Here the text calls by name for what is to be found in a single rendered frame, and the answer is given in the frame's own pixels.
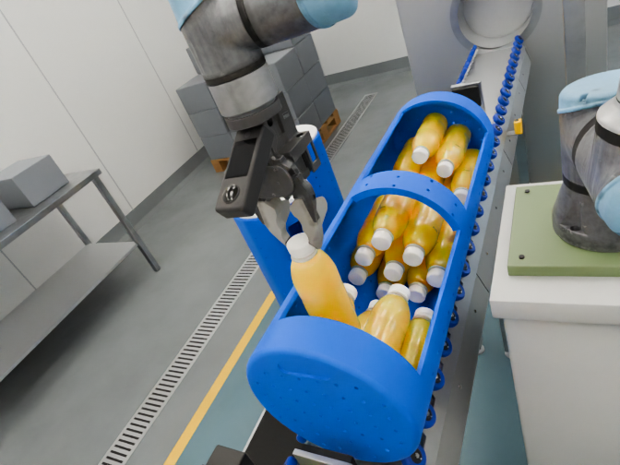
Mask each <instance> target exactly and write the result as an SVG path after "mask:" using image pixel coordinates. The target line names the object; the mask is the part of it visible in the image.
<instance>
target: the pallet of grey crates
mask: <svg viewBox="0 0 620 465"><path fill-rule="evenodd" d="M261 50H262V52H263V55H264V57H265V59H266V61H267V63H268V67H269V70H270V72H271V75H272V77H273V79H274V82H275V84H276V87H277V89H278V91H281V90H282V92H283V94H284V97H285V100H286V102H287V104H288V106H289V109H290V112H291V114H292V118H293V121H294V122H295V125H313V126H315V127H316V129H317V130H318V132H319V134H320V136H321V139H322V142H323V144H325V142H326V141H327V140H328V138H329V137H330V135H331V134H332V133H333V131H334V130H335V129H336V127H337V126H338V125H339V123H340V116H339V113H338V110H337V109H336V108H335V105H334V102H333V100H332V97H331V94H330V91H329V88H328V85H327V82H326V80H325V77H324V74H323V71H322V68H321V65H320V63H319V61H318V60H319V58H318V55H317V52H316V47H315V45H314V42H313V39H312V36H311V33H310V32H309V33H306V34H304V35H301V36H298V37H295V38H292V39H289V40H287V41H284V42H280V43H277V44H274V45H271V46H268V47H265V48H261ZM186 51H187V53H188V55H189V57H190V60H191V62H192V64H193V66H194V68H195V70H196V72H197V73H198V75H197V76H195V77H193V78H192V79H190V80H189V81H187V82H186V83H185V84H184V85H183V86H181V87H180V88H178V89H177V90H176V93H177V94H178V96H179V98H180V100H181V102H182V104H183V106H184V107H185V110H186V112H187V114H188V116H189V118H190V120H191V122H192V124H193V126H194V128H195V129H196V131H197V133H198V135H199V137H201V141H202V142H203V144H204V146H205V148H206V150H207V152H208V154H209V156H210V158H211V163H212V165H213V167H214V169H215V171H216V173H219V172H224V171H225V170H226V168H227V164H228V161H229V158H230V155H231V151H232V148H233V142H234V139H235V136H236V132H237V131H238V130H235V131H234V130H230V129H229V127H228V126H227V124H226V122H225V119H224V116H221V113H220V111H219V108H218V106H217V104H216V102H215V101H214V99H213V97H212V95H211V92H210V90H209V87H208V85H207V83H206V81H205V80H204V78H203V76H202V74H201V72H200V70H199V68H198V66H197V63H196V60H195V58H194V56H193V55H192V53H191V51H190V49H189V48H187V49H186ZM327 126H328V127H327Z"/></svg>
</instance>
